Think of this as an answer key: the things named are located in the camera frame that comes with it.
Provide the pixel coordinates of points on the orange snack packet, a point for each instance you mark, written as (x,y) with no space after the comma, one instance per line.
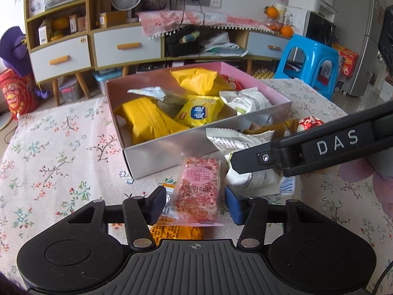
(178,232)

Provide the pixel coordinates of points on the pink cherry print cloth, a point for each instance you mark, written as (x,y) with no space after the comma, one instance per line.
(159,21)

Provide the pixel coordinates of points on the white foam box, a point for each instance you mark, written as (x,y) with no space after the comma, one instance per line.
(302,1)

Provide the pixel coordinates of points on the yellow egg tray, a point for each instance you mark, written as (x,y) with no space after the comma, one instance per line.
(262,73)

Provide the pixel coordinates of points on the mustard brown snack packet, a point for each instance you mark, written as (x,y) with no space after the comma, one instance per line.
(287,129)

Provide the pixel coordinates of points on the purple plush toy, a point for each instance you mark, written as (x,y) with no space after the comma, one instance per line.
(12,49)

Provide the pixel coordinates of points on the pink clear-wrapped snack bar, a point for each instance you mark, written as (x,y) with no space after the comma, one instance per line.
(198,190)

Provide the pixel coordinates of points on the yellow snack packet blue label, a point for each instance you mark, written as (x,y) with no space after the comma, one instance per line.
(199,112)

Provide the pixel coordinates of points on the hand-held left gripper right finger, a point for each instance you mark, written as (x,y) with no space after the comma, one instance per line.
(235,207)

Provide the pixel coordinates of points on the orange yellow round item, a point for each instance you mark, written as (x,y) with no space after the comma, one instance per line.
(60,24)

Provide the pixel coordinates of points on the blue-lid storage bin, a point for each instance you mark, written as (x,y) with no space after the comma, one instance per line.
(106,78)

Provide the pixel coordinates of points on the pink cardboard box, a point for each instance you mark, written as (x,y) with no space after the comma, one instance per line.
(159,153)

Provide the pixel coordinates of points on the white snack packet green print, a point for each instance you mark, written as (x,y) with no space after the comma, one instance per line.
(245,100)

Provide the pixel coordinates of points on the white snack packet blue stripes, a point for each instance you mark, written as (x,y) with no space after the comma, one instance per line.
(261,181)

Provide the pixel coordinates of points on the black microwave oven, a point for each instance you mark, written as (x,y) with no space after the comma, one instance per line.
(321,29)

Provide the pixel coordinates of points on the white carton box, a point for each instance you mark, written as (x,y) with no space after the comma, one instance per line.
(45,33)

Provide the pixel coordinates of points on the grey refrigerator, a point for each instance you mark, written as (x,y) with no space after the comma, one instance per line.
(362,37)

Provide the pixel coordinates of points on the brown cardboard box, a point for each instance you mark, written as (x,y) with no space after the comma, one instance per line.
(113,19)

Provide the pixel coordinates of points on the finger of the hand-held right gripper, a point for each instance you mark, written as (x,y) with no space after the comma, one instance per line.
(387,37)
(261,158)

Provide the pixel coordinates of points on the red gift bag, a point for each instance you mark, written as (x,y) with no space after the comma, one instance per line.
(15,98)

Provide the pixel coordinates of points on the round orange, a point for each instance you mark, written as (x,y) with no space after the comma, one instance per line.
(287,30)

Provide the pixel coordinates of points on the red snack packet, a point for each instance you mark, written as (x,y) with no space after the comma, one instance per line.
(308,123)
(231,81)

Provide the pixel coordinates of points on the blue plastic stool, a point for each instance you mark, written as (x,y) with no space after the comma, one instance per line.
(307,44)

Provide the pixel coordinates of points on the person's right hand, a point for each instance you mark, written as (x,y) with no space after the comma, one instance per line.
(383,187)

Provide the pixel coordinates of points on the clear storage bin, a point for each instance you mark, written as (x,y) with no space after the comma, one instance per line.
(70,90)

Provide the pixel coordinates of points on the grey wall socket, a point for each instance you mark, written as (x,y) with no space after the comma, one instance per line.
(205,0)

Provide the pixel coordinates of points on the orange with leaves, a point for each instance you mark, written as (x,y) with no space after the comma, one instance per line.
(271,11)

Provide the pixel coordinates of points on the red snack carton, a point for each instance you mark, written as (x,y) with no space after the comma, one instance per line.
(347,61)

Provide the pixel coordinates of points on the low wooden tv cabinet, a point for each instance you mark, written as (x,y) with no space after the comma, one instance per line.
(261,44)

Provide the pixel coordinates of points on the pile of white clothes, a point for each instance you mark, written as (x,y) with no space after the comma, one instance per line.
(224,46)

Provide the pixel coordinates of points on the black flat device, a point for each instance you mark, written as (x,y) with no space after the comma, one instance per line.
(152,67)

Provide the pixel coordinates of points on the white wall socket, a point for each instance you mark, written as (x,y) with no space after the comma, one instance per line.
(216,2)

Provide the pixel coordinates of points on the wooden drawer cabinet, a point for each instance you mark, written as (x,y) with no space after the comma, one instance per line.
(107,46)

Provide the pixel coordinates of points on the large yellow snack packet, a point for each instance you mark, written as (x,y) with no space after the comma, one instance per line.
(147,119)

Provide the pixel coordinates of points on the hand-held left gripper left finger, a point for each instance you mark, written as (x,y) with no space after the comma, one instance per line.
(156,206)

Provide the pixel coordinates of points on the tall wooden shelf cabinet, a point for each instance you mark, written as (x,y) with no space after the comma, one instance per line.
(40,64)

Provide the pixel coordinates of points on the clear bag of oranges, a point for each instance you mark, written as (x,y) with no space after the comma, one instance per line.
(271,24)

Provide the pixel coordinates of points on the white printer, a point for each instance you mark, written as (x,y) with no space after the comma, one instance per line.
(328,10)

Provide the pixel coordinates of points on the small white red box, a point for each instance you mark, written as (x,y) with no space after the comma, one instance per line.
(73,24)

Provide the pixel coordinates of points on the black bag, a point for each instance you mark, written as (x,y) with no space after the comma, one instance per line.
(184,47)

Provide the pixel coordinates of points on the small brown box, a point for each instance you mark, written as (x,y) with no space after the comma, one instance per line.
(82,23)

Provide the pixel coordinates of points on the floral tablecloth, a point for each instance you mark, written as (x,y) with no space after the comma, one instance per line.
(61,159)

